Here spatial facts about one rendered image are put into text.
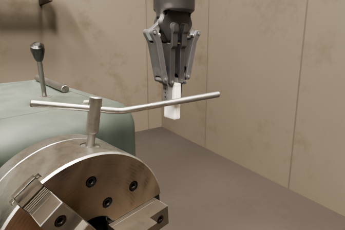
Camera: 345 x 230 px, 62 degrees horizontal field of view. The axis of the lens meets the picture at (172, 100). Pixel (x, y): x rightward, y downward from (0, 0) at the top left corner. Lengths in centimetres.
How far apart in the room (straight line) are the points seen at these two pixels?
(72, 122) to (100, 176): 18
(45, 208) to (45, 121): 24
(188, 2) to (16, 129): 39
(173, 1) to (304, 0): 224
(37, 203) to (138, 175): 18
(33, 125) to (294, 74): 237
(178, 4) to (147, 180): 33
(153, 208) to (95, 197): 12
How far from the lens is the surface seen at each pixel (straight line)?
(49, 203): 45
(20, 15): 369
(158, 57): 51
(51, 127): 63
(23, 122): 64
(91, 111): 50
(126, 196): 55
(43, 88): 83
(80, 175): 48
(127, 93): 412
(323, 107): 263
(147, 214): 56
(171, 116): 56
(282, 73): 279
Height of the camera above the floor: 142
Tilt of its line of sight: 13 degrees down
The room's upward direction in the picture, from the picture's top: straight up
